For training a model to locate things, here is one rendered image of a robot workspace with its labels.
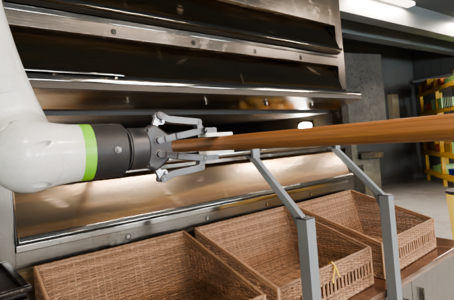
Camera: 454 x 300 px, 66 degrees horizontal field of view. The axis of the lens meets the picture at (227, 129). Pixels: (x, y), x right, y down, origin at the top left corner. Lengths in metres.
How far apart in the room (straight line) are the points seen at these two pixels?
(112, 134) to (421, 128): 0.44
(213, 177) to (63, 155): 1.12
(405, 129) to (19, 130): 0.50
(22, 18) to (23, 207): 0.62
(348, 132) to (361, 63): 5.60
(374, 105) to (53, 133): 5.78
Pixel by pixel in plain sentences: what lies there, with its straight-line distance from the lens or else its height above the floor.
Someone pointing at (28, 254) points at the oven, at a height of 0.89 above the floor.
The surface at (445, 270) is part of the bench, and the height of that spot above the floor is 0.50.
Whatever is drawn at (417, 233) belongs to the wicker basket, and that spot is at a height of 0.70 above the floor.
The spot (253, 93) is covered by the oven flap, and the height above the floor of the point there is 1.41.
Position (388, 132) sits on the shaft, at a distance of 0.48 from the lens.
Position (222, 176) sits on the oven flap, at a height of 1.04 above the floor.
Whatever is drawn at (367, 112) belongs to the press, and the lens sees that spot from 6.03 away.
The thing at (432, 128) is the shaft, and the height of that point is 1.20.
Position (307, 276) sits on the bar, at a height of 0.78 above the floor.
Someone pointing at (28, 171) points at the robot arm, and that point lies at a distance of 0.56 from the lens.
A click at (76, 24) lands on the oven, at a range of 1.43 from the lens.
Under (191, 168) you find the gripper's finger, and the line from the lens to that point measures 0.69.
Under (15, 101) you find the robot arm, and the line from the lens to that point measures 0.67.
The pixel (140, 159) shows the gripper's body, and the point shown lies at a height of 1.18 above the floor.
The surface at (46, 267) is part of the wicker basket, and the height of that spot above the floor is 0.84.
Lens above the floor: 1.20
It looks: 2 degrees up
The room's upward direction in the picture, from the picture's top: 4 degrees counter-clockwise
